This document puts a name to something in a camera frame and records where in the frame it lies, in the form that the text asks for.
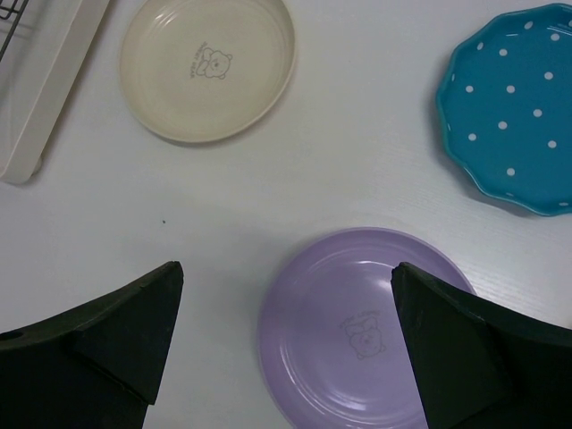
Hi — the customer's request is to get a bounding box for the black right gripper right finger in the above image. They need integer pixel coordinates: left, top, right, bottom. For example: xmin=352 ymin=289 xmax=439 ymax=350
xmin=391 ymin=263 xmax=571 ymax=428

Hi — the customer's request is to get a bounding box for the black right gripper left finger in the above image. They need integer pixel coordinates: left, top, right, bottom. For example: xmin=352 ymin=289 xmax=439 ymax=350
xmin=1 ymin=261 xmax=183 ymax=428

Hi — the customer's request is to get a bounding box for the purple bear plate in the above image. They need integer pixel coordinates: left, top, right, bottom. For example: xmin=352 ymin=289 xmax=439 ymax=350
xmin=257 ymin=227 xmax=471 ymax=428

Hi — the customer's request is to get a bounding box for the teal polka dot plate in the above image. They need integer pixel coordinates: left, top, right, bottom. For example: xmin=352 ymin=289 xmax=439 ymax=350
xmin=435 ymin=4 xmax=571 ymax=216

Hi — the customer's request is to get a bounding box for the cream bear plate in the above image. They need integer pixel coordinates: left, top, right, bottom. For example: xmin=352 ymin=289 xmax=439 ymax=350
xmin=119 ymin=1 xmax=297 ymax=145

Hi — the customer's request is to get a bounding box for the cream drain tray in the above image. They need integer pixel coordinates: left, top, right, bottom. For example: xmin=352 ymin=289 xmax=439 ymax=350
xmin=1 ymin=1 xmax=109 ymax=184

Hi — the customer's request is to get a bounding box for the dark wire dish rack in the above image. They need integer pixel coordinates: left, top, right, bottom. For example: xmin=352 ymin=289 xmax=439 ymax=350
xmin=1 ymin=0 xmax=45 ymax=60

